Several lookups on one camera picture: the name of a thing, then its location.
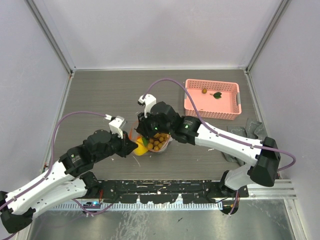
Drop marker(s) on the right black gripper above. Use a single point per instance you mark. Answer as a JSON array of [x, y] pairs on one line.
[[143, 125]]

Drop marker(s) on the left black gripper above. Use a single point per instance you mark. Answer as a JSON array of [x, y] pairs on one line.
[[127, 145]]

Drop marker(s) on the brown longan bunch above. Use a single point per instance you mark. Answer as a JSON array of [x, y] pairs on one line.
[[157, 142]]

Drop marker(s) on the yellow lemon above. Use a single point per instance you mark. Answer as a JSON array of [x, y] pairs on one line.
[[140, 150]]

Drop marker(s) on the clear zip bag orange zipper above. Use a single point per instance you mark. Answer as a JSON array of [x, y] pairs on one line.
[[134, 136]]

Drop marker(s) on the pink plastic basket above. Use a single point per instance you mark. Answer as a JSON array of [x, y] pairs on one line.
[[228, 107]]

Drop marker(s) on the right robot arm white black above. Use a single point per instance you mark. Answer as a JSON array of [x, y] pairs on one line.
[[261, 159]]

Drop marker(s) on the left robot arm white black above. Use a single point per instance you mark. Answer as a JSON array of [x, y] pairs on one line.
[[69, 177]]

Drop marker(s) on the loose green leaf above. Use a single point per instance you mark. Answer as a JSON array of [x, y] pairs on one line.
[[216, 95]]

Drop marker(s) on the grey cloth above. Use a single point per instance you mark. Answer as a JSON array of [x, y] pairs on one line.
[[253, 129]]

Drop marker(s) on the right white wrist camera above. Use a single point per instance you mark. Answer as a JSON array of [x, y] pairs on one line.
[[148, 101]]

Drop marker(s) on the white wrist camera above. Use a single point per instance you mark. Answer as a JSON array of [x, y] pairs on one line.
[[116, 124], [148, 101]]

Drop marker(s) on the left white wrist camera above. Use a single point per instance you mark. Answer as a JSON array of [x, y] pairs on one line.
[[116, 124]]

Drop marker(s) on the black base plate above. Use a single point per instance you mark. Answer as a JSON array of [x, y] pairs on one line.
[[157, 191]]

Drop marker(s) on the grey slotted cable duct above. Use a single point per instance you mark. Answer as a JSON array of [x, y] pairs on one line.
[[176, 206]]

